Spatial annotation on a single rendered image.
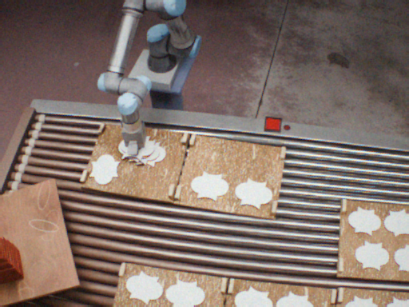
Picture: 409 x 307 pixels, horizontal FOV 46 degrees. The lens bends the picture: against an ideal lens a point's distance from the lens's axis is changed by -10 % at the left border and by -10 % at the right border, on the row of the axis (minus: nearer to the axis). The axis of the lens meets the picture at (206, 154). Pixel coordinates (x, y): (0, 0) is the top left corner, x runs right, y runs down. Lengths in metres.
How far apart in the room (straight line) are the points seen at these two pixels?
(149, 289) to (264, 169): 0.71
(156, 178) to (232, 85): 1.71
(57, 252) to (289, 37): 2.80
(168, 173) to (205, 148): 0.20
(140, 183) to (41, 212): 0.45
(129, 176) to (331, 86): 2.05
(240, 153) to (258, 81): 1.62
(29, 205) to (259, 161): 0.99
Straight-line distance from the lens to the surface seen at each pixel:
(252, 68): 3.90
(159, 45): 2.49
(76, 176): 2.30
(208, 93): 3.72
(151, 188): 2.17
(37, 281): 1.98
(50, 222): 2.07
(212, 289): 1.95
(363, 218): 2.13
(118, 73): 2.12
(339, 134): 2.39
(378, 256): 2.07
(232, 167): 2.21
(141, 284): 1.97
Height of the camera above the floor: 2.77
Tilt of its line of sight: 55 degrees down
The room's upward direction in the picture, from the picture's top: 4 degrees counter-clockwise
